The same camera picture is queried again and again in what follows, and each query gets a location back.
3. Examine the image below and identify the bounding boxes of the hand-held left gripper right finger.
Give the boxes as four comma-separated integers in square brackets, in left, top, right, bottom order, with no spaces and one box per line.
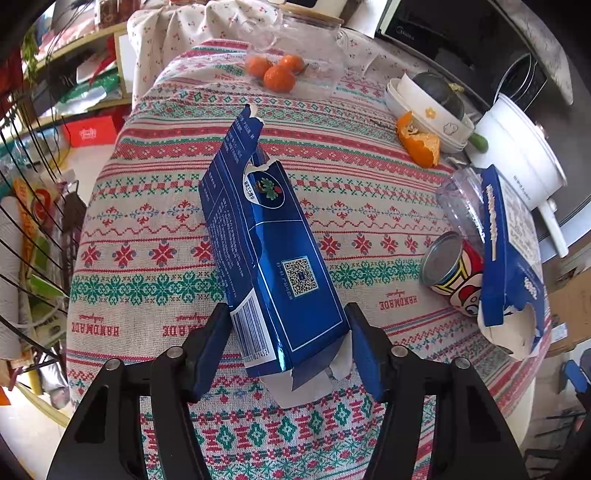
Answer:
[345,302,532,480]

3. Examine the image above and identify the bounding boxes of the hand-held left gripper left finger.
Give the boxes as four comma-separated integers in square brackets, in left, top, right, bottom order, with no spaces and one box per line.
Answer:
[46,302,233,480]

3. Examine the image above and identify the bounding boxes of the torn blue carton with barcode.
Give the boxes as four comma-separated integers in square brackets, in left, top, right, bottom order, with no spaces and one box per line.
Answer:
[198,104,351,409]

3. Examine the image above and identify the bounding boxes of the red cartoon print tin can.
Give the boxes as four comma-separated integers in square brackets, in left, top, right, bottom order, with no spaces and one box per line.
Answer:
[419,231,485,319]

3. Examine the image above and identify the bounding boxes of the red green patterned tablecloth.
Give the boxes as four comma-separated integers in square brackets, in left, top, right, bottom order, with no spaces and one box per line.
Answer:
[65,39,552,480]

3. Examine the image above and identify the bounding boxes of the torn blue carton white label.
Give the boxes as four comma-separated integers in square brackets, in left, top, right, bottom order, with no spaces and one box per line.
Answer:
[475,164,546,361]

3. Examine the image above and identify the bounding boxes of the clear plastic cup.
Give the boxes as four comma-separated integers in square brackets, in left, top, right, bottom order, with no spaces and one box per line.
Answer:
[435,166,488,252]

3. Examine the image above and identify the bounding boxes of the paper towel roll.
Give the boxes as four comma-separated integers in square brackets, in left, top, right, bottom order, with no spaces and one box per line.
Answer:
[0,196,33,358]

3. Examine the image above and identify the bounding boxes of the orange peel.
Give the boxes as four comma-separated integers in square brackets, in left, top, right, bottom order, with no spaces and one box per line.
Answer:
[396,111,441,169]

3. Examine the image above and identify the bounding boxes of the white shallow bowl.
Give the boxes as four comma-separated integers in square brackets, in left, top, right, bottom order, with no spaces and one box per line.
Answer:
[385,85,467,154]

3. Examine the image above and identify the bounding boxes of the red box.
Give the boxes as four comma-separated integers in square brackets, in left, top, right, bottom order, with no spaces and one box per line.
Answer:
[62,115,118,147]

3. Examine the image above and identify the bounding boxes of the white electric cooking pot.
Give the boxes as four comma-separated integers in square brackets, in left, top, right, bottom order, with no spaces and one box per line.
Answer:
[468,92,570,258]

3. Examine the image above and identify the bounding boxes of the stacked white bowls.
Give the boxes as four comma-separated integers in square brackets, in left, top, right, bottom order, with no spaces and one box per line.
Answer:
[387,78,469,149]

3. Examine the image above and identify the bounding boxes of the dark green squash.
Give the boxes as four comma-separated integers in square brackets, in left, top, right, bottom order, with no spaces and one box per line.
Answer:
[412,73,466,121]

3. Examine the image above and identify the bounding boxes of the clear plastic bag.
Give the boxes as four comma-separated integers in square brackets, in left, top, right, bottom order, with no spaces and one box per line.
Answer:
[242,39,347,97]

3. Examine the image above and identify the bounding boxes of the cherry print white cloth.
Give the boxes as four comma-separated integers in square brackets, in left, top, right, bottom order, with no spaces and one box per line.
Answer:
[127,0,416,107]

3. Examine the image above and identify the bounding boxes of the clear glass mug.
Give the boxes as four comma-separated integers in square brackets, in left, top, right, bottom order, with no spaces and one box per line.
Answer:
[247,11,284,51]

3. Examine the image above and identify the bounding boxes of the wooden shelf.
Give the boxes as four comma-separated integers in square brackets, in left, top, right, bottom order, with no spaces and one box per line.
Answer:
[28,0,134,139]

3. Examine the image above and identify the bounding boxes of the black microwave oven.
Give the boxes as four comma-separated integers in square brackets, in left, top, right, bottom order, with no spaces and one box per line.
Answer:
[374,0,536,107]

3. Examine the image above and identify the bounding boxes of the glass jar with wooden lid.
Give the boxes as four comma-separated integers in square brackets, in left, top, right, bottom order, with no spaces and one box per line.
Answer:
[277,4,347,61]

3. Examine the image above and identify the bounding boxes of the black wire dish rack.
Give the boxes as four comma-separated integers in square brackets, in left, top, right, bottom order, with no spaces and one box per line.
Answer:
[496,53,550,109]

